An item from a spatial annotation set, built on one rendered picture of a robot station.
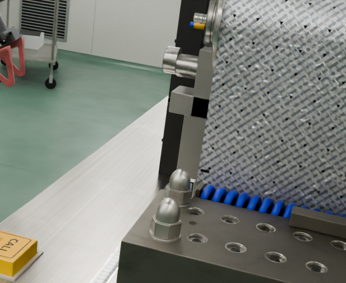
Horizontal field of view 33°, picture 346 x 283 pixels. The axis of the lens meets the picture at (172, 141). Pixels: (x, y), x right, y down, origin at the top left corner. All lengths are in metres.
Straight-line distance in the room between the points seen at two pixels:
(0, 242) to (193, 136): 0.31
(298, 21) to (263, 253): 0.28
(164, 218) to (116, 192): 0.44
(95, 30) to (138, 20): 0.54
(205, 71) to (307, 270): 0.33
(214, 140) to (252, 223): 0.13
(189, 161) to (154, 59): 5.77
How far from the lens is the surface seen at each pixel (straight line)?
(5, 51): 1.15
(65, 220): 0.95
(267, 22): 0.74
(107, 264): 0.84
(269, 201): 0.76
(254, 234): 0.69
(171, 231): 0.63
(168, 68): 0.85
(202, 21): 0.83
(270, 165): 0.77
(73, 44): 6.96
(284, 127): 0.76
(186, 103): 0.85
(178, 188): 0.72
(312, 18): 0.74
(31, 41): 5.75
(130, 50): 6.71
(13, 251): 0.81
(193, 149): 0.87
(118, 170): 1.17
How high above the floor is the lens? 1.33
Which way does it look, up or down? 18 degrees down
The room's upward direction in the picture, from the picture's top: 8 degrees clockwise
